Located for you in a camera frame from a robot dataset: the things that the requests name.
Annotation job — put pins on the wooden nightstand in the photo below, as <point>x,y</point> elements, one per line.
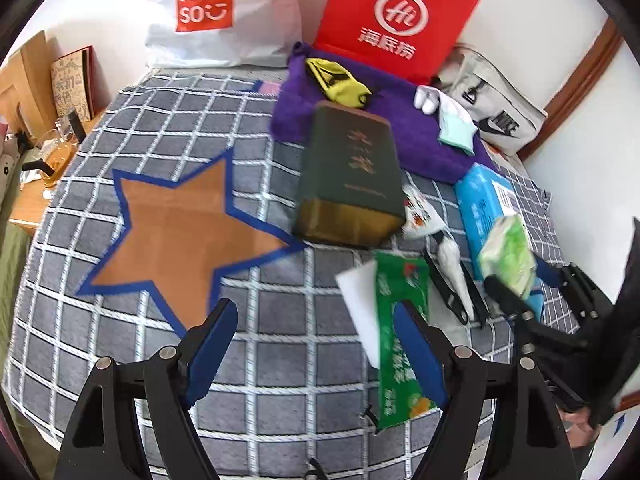
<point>35,205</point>

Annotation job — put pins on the black clip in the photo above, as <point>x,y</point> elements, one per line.
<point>450,290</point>

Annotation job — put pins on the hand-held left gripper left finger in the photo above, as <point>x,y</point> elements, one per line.
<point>215,345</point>

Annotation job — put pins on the small red orange packet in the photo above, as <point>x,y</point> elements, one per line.
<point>497,152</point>

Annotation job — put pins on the blue tissue pack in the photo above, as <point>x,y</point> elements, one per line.
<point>482,205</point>

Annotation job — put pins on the grey checkered bed sheet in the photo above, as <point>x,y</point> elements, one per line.
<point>150,320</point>

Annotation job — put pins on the purple towel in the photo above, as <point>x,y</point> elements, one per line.
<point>400,120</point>

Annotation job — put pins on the dark green box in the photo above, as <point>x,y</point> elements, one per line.
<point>350,180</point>

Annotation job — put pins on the yellow black cloth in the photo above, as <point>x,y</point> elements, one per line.
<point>340,82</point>

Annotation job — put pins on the person's right hand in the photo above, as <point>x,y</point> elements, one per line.
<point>577,427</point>

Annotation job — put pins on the white plastic shopping bag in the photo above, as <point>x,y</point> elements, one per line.
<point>220,15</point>

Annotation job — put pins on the green white tissue pack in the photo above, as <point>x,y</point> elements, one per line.
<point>507,252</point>

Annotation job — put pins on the glass teapot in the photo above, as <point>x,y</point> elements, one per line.
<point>57,152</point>

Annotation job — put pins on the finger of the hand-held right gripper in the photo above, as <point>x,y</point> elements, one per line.
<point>550,272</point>
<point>520,320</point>

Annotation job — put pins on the white sponge block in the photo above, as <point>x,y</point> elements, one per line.
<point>357,285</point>

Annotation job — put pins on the white printed plastic bag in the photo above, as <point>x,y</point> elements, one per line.
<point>420,215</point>

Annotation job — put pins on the brown wooden door frame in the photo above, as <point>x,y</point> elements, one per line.
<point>580,75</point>

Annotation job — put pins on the wooden headboard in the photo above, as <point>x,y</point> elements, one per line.
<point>22,90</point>

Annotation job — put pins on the red paper bag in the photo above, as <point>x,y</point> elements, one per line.
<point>395,15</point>

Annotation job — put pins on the white sock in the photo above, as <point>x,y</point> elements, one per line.
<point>430,97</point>

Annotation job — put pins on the brown illustrated book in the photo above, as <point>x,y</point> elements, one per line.
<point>72,85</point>

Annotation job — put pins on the beige waist bag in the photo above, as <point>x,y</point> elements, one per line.
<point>492,105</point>

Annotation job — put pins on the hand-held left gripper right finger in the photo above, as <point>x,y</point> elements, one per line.
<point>417,355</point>

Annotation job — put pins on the translucent white plastic wrapper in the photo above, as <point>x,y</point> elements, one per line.
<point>455,265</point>

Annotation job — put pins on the green wet wipes packet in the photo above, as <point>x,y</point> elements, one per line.
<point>402,280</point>

